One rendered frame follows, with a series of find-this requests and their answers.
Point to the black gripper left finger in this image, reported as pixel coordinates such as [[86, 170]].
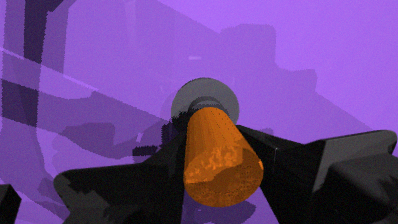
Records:
[[156, 184]]

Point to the orange knob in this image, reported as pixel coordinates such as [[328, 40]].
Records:
[[220, 168]]

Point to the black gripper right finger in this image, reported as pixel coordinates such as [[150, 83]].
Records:
[[294, 173]]

